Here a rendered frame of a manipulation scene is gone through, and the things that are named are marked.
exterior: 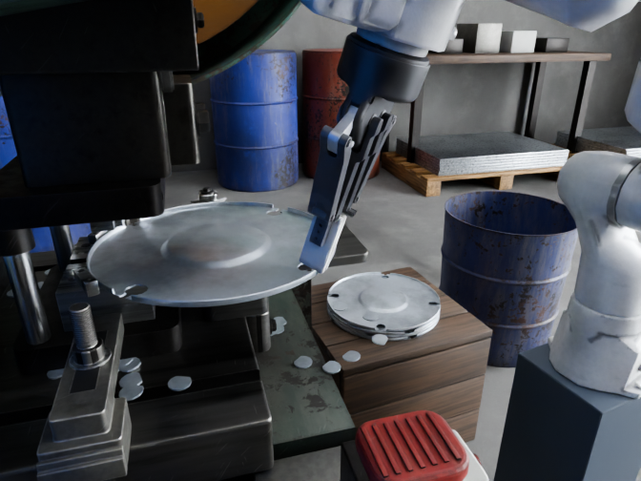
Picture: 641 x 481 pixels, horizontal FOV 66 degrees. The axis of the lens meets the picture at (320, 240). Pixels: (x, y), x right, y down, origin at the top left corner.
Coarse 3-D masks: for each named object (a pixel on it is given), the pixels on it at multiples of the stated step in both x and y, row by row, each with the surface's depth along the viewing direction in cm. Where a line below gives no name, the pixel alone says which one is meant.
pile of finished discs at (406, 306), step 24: (336, 288) 133; (360, 288) 133; (384, 288) 131; (408, 288) 133; (336, 312) 120; (360, 312) 122; (384, 312) 121; (408, 312) 122; (432, 312) 122; (360, 336) 117
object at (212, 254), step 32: (160, 224) 66; (192, 224) 66; (224, 224) 64; (256, 224) 66; (288, 224) 66; (96, 256) 57; (128, 256) 57; (160, 256) 57; (192, 256) 55; (224, 256) 55; (256, 256) 56; (288, 256) 57; (128, 288) 50; (160, 288) 50; (192, 288) 50; (224, 288) 50; (256, 288) 50; (288, 288) 50
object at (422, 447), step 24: (360, 432) 35; (384, 432) 35; (408, 432) 35; (432, 432) 35; (360, 456) 34; (384, 456) 33; (408, 456) 33; (432, 456) 33; (456, 456) 33; (384, 480) 31; (408, 480) 31; (432, 480) 32; (456, 480) 32
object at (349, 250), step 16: (352, 240) 61; (336, 256) 57; (352, 256) 58; (240, 304) 58; (256, 304) 59; (208, 320) 58; (256, 320) 60; (272, 320) 63; (256, 336) 61; (256, 352) 62
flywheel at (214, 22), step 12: (204, 0) 79; (216, 0) 79; (228, 0) 79; (240, 0) 80; (252, 0) 80; (204, 12) 79; (216, 12) 80; (228, 12) 80; (240, 12) 81; (204, 24) 80; (216, 24) 80; (228, 24) 81; (204, 36) 81
